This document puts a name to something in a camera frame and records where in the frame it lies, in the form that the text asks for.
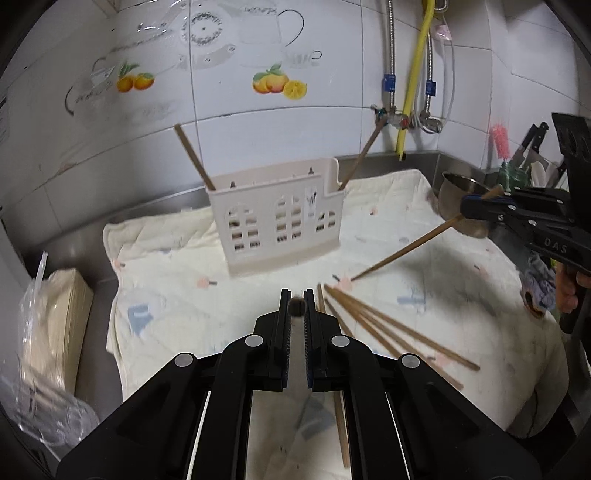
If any yellow corrugated gas hose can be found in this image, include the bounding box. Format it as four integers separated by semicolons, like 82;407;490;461
396;0;437;162

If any red handled angle valve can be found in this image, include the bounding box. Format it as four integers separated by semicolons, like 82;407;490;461
372;104;413;133

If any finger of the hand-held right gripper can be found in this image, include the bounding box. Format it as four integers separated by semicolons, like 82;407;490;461
462;194;514;208
461;203;509;228

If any blue grey rag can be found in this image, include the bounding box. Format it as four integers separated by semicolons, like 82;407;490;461
519;253;558;320

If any person's right hand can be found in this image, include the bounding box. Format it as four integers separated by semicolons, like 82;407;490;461
555;264;581;315

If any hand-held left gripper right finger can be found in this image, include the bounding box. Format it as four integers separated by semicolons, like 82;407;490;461
303;289;541;480

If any wooden chopstick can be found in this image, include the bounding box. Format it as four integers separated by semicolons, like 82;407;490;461
174;124;217;191
324;298;355;339
331;290;444;366
338;120;387;191
329;294;464;391
349;185;505;282
323;284;481;372
317;282;352;468

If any black handled knife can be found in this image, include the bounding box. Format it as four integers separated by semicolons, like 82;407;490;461
526;122;550;158
512;137;533;169

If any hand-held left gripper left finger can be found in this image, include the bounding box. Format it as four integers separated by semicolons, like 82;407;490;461
55;288;291;480

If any braided metal hose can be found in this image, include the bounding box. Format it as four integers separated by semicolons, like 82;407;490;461
382;0;399;112
417;25;437;125

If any pink bottle brush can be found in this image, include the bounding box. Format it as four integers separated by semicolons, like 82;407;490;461
490;123;512;163

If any cream quilted mat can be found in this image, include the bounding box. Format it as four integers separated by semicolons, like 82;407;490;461
102;168;571;439

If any clear plastic bag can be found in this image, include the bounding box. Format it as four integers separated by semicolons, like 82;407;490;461
0;251;101;462

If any thin white tube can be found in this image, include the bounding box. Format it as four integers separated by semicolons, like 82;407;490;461
441;28;459;126

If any beige paper stack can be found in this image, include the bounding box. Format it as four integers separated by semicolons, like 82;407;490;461
21;268;95;403

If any green utensil container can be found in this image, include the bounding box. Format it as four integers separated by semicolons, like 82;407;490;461
498;161;533;191

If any stainless steel pot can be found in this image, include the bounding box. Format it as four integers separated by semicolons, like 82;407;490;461
436;172;498;239

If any chrome angle valve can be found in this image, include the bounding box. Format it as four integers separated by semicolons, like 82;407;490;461
417;113;447;136

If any beige plastic utensil holder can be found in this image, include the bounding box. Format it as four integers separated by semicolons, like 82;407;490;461
205;157;349;278

